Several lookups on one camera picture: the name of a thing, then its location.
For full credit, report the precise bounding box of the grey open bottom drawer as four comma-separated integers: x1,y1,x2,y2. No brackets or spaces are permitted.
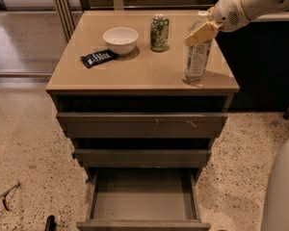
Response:
76,168,211,231

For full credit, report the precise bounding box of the white ceramic bowl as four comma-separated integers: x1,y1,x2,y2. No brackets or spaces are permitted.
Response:
103,27,139,56

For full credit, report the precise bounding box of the metal tool on floor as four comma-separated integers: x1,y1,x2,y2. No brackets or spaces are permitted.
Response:
0,182,21,212

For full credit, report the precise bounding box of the grey middle drawer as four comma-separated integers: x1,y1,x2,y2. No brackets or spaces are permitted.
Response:
72,149,211,167

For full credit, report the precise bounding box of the grey top drawer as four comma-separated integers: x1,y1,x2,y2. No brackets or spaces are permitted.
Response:
57,113,227,139

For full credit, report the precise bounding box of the black object on floor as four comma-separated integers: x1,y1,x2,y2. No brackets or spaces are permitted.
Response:
44,215,56,231

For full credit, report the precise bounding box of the green drink can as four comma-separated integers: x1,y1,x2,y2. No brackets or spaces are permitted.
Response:
150,14,170,52

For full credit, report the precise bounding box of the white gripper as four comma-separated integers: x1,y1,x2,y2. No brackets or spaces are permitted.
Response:
184,0,250,46

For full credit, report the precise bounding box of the brown drawer cabinet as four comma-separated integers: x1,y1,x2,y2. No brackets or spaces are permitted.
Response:
45,10,240,185

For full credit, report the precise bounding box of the clear blue plastic bottle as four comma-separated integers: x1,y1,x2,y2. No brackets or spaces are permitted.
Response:
185,11,212,83

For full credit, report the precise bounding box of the dark blue snack packet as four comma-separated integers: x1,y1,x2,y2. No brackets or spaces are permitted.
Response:
80,49,118,68

